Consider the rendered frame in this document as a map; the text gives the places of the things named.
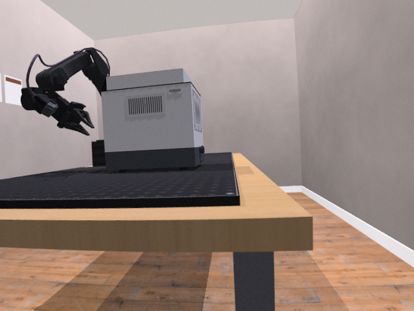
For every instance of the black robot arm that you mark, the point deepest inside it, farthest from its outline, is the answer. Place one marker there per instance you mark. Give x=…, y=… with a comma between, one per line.
x=55, y=78

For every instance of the grey heat sealer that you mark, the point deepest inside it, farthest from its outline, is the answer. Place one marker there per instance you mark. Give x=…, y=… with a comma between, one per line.
x=151, y=120

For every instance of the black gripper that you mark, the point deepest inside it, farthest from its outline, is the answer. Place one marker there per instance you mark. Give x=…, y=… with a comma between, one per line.
x=72, y=117

